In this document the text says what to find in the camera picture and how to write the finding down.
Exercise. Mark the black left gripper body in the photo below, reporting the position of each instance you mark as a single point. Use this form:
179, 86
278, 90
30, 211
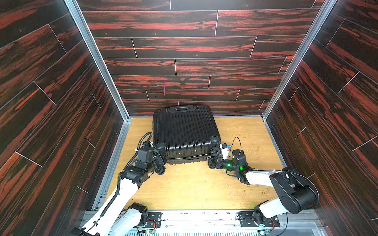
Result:
157, 162

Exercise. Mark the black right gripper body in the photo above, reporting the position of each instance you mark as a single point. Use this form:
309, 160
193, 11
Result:
215, 159

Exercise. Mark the black hard-shell suitcase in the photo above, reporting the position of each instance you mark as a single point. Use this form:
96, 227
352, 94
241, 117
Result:
185, 133

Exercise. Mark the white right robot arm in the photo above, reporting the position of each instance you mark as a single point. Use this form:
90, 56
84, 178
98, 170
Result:
294, 192

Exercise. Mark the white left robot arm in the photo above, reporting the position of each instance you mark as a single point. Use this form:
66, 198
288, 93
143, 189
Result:
129, 180

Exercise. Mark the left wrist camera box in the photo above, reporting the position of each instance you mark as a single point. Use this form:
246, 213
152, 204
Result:
145, 156

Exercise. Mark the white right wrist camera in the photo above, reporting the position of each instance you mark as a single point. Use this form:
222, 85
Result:
225, 148

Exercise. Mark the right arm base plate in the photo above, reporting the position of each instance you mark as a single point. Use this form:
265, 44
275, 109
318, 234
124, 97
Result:
252, 219

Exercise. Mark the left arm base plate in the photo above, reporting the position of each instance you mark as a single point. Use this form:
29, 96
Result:
150, 219

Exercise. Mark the aluminium front rail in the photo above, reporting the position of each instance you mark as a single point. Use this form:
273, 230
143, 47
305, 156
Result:
221, 223

